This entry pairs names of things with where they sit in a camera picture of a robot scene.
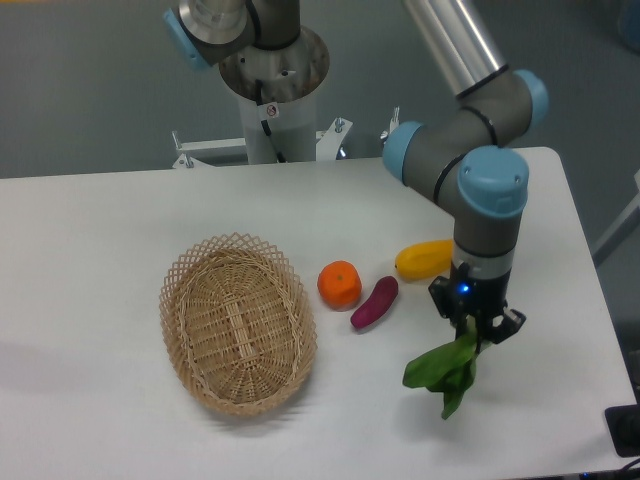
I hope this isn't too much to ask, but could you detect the white furniture leg right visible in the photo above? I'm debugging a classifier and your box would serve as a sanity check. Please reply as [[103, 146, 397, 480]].
[[591, 172, 639, 268]]

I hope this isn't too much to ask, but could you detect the yellow mango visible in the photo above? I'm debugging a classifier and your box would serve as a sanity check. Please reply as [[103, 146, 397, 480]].
[[395, 239, 454, 281]]

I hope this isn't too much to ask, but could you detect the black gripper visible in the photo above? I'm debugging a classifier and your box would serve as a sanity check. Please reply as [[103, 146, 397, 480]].
[[429, 247, 526, 355]]

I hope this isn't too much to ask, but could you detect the black cable on pedestal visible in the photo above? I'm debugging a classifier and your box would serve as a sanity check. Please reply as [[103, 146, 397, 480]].
[[254, 78, 287, 164]]

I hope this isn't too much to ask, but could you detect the black device at table edge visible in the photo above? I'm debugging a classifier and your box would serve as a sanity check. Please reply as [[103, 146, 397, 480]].
[[604, 404, 639, 458]]

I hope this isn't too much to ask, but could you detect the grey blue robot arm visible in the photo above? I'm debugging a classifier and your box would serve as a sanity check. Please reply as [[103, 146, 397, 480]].
[[163, 1, 549, 347]]

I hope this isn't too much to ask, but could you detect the orange tangerine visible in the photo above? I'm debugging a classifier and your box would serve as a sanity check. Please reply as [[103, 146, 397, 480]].
[[317, 260, 362, 311]]

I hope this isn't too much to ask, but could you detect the white metal base frame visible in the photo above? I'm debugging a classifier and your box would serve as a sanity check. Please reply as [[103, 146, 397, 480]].
[[170, 105, 402, 169]]

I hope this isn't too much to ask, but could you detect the green leafy vegetable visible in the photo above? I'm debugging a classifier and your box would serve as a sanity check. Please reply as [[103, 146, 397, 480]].
[[402, 318, 482, 420]]

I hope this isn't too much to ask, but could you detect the purple sweet potato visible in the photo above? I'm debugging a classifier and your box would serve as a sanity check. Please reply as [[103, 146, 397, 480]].
[[350, 276, 399, 330]]

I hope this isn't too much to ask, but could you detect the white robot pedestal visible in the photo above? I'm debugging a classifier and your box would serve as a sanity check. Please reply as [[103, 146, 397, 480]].
[[219, 27, 330, 144]]

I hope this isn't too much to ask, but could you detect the woven wicker basket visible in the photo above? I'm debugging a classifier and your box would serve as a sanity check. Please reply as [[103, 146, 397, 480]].
[[159, 233, 317, 417]]

